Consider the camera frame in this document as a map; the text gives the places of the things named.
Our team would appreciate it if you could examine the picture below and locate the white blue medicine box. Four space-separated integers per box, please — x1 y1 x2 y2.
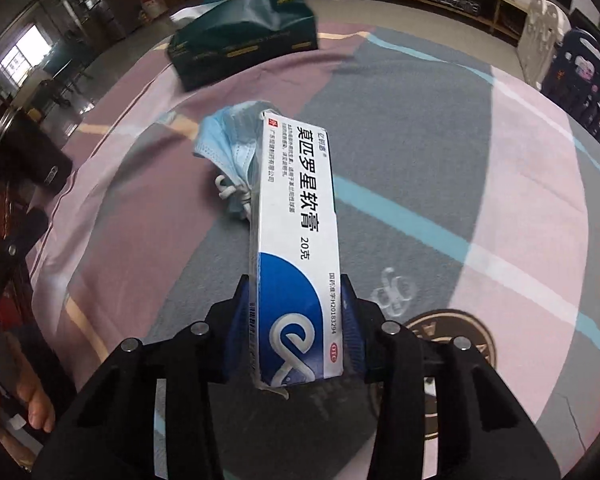
247 107 345 391

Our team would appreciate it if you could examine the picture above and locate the navy baby fence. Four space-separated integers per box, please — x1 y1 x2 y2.
540 29 600 166

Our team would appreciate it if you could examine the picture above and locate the dark green tissue pack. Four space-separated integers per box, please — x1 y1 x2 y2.
166 0 320 93

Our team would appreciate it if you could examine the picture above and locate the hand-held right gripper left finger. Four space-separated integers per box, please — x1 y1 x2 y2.
32 275 261 480

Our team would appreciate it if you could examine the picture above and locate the striped pastel tablecloth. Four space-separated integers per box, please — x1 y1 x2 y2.
25 25 600 480

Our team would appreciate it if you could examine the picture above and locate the blue face mask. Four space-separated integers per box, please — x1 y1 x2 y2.
192 100 281 223

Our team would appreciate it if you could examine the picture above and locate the person's left hand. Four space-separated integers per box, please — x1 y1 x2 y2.
0 374 58 466

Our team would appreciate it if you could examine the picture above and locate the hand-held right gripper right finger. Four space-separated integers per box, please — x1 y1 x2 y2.
340 272 546 480

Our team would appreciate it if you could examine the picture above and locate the black monitor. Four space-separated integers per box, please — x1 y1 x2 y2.
570 7 600 43

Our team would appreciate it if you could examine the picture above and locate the small bright window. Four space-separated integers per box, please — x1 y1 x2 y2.
0 25 48 86

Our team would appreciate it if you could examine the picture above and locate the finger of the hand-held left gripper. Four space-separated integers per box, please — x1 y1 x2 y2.
0 210 48 306

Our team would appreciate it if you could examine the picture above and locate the black tumbler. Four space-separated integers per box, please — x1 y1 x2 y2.
0 110 76 196

